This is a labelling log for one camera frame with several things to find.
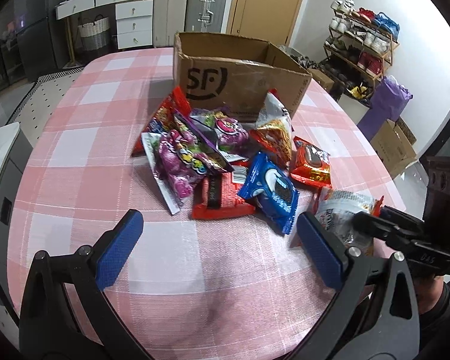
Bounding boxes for blue Oreo packet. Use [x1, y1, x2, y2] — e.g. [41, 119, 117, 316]
[237, 151, 299, 235]

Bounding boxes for orange chocolate pie packet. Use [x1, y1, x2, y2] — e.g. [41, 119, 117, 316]
[290, 136, 332, 188]

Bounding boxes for red wafer packet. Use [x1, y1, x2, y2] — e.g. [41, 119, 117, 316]
[192, 161, 255, 220]

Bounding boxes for purple candy bag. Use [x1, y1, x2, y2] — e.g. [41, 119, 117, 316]
[157, 111, 232, 202]
[189, 108, 249, 163]

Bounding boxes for cream sandwich cracker packet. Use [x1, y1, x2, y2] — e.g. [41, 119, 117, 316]
[140, 132, 180, 215]

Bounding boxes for white noodle snack bag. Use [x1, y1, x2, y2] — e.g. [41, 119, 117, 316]
[249, 88, 293, 169]

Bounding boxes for red triangular snack bag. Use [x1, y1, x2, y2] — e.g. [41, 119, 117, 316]
[142, 86, 192, 152]

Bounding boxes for white side table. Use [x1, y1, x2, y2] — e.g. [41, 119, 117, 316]
[0, 121, 35, 308]

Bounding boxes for dotted floor rug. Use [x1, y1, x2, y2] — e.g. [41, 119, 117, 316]
[0, 67, 83, 147]

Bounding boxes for small cardboard box on floor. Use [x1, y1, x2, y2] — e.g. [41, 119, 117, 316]
[308, 68, 335, 93]

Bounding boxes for SF cardboard box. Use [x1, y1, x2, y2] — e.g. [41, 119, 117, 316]
[174, 33, 312, 122]

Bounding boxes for wooden shoe rack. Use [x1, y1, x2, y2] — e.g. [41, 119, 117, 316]
[319, 0, 400, 104]

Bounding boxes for woven laundry basket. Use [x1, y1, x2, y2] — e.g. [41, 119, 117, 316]
[78, 15, 110, 51]

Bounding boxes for black refrigerator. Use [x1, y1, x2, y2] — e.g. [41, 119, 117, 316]
[0, 0, 69, 91]

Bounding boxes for white drawer desk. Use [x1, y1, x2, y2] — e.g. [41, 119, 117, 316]
[55, 0, 153, 50]

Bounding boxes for wooden door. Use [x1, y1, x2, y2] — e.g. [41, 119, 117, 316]
[226, 0, 303, 46]

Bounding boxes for beige suitcase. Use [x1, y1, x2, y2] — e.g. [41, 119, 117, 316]
[153, 0, 187, 47]

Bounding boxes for silver suitcase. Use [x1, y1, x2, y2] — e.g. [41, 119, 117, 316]
[184, 0, 226, 33]

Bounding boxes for flat cardboard box by wall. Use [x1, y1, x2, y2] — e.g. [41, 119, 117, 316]
[370, 120, 417, 179]

